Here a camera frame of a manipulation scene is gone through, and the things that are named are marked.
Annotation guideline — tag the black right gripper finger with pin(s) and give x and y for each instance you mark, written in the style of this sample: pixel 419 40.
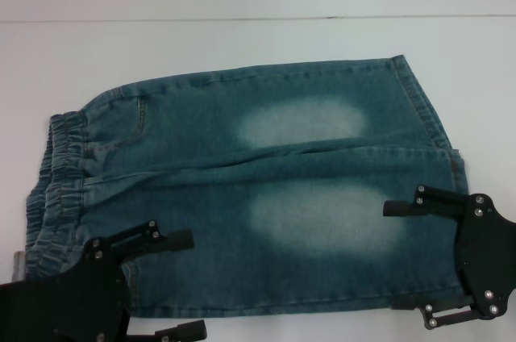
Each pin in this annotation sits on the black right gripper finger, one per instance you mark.
pixel 435 203
pixel 443 315

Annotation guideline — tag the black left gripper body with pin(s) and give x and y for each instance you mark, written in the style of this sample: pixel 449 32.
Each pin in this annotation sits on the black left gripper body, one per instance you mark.
pixel 60 309

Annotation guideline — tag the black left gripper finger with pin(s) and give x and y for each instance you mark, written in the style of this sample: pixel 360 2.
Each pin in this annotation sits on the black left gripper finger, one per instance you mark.
pixel 181 332
pixel 161 241

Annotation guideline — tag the blue denim shorts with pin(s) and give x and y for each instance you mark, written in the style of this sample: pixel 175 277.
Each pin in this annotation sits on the blue denim shorts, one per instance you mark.
pixel 282 180

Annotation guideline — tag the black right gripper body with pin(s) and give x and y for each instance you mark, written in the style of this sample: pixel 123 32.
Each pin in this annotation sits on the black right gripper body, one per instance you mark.
pixel 488 261

